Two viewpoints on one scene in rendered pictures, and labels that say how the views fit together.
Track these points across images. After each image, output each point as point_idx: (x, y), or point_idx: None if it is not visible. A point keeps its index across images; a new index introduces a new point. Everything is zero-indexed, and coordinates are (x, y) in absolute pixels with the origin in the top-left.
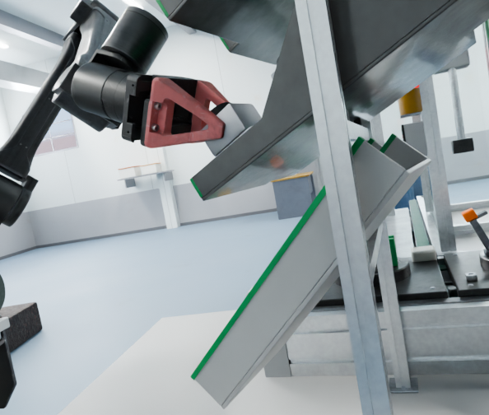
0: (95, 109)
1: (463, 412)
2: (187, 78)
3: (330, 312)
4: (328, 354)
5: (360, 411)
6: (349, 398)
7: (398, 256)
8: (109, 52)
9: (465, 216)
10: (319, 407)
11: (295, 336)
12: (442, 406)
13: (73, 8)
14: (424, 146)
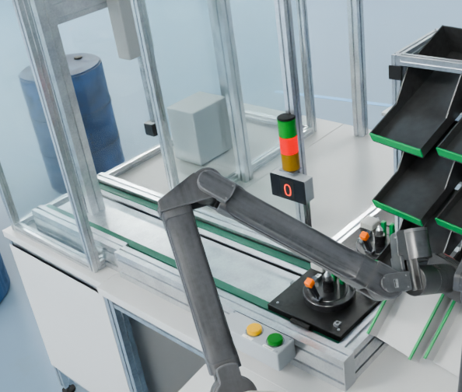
0: (431, 293)
1: None
2: (451, 258)
3: (366, 330)
4: (369, 355)
5: (414, 369)
6: (400, 368)
7: (245, 264)
8: (423, 258)
9: (365, 238)
10: (399, 381)
11: (358, 356)
12: (429, 343)
13: (200, 184)
14: (313, 194)
